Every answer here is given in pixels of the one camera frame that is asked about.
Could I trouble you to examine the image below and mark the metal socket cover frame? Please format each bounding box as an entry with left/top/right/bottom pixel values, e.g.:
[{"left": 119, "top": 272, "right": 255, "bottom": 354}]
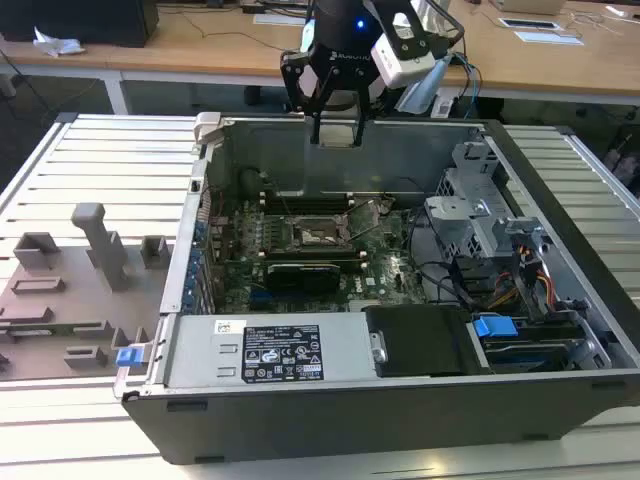
[{"left": 342, "top": 197, "right": 381, "bottom": 236}]

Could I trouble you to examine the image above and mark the black plastic shroud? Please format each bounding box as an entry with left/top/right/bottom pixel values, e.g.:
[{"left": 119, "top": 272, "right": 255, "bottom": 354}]
[{"left": 364, "top": 305, "right": 474, "bottom": 379}]

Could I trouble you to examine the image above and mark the silver metal handle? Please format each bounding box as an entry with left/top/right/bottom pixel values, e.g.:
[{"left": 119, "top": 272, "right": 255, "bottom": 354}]
[{"left": 369, "top": 329, "right": 389, "bottom": 364}]

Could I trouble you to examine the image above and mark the crumpled white paper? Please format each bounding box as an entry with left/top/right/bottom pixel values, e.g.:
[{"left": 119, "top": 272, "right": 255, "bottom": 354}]
[{"left": 32, "top": 25, "right": 86, "bottom": 57}]

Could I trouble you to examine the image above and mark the white framed dark tablet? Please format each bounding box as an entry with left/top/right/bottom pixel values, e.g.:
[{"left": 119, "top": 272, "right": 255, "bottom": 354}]
[{"left": 499, "top": 17, "right": 559, "bottom": 31}]

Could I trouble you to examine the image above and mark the grey plastic case latch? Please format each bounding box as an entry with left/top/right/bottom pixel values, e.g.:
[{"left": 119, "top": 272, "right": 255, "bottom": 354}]
[{"left": 192, "top": 112, "right": 224, "bottom": 146}]

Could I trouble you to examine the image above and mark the grey parts rack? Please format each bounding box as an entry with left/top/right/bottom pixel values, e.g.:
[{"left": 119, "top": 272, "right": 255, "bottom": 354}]
[{"left": 0, "top": 202, "right": 174, "bottom": 384}]

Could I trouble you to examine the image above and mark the blue cable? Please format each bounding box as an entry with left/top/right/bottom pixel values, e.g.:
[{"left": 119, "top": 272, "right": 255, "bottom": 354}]
[{"left": 449, "top": 49, "right": 484, "bottom": 119}]

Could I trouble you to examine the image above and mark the blue case latch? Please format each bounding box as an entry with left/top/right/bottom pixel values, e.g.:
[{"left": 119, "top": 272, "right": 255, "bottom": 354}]
[{"left": 115, "top": 347, "right": 144, "bottom": 370}]

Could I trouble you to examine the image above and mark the orange yellow wire bundle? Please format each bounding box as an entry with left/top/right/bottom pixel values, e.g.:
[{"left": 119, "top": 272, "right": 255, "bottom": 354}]
[{"left": 492, "top": 239, "right": 560, "bottom": 312}]

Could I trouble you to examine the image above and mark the white paper sheet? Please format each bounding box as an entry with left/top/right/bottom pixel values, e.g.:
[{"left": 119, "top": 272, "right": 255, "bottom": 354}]
[{"left": 514, "top": 30, "right": 585, "bottom": 48}]

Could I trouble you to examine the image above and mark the green motherboard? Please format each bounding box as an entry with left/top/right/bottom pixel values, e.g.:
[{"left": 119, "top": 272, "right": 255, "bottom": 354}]
[{"left": 199, "top": 195, "right": 432, "bottom": 316}]

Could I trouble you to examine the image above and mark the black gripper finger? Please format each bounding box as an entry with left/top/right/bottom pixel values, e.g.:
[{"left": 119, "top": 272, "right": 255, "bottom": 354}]
[
  {"left": 348, "top": 64, "right": 375, "bottom": 149},
  {"left": 279, "top": 49, "right": 334, "bottom": 146}
]

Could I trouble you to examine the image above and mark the black computer box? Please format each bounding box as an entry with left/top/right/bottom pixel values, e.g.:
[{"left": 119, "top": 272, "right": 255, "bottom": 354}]
[{"left": 0, "top": 0, "right": 160, "bottom": 49}]

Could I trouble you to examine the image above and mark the CPU socket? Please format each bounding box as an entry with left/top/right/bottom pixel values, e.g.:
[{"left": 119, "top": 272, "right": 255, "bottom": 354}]
[{"left": 289, "top": 213, "right": 352, "bottom": 251}]

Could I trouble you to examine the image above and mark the blue disk carrier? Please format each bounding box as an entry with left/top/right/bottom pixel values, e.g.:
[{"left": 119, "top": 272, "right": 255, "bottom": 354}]
[{"left": 472, "top": 313, "right": 581, "bottom": 374}]

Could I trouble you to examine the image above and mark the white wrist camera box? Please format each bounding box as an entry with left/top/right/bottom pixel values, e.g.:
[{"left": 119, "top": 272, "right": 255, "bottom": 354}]
[{"left": 370, "top": 12, "right": 437, "bottom": 91}]

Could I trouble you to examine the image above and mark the black cable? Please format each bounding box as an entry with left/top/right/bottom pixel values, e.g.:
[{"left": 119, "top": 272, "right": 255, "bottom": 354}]
[{"left": 404, "top": 209, "right": 476, "bottom": 307}]

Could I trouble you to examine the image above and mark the small square silver CPU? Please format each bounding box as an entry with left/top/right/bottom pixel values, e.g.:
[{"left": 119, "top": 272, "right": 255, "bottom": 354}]
[{"left": 319, "top": 125, "right": 357, "bottom": 149}]

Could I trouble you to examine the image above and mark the grey power supply unit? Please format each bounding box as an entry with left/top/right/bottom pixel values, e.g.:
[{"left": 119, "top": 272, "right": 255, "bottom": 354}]
[{"left": 167, "top": 313, "right": 376, "bottom": 391}]

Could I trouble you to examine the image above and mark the beige laptop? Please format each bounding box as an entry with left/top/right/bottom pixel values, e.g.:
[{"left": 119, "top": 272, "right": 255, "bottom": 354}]
[{"left": 489, "top": 0, "right": 569, "bottom": 16}]

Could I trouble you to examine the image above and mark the black expansion card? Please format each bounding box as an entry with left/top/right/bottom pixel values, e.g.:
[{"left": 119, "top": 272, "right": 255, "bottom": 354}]
[{"left": 264, "top": 262, "right": 344, "bottom": 296}]

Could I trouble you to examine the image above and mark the grey metal drive cage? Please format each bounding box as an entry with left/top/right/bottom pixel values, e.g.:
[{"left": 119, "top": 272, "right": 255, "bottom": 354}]
[{"left": 424, "top": 142, "right": 547, "bottom": 262}]

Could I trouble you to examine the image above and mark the wooden office desk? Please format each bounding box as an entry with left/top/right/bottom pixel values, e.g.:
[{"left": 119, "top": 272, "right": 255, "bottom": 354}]
[{"left": 0, "top": 0, "right": 640, "bottom": 116}]

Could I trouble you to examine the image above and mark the black open PC case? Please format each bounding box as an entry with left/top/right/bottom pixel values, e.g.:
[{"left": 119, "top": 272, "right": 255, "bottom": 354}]
[{"left": 113, "top": 112, "right": 640, "bottom": 466}]

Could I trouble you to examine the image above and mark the green RAM stick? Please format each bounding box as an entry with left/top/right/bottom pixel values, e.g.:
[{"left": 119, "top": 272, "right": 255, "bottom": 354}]
[{"left": 7, "top": 323, "right": 104, "bottom": 337}]

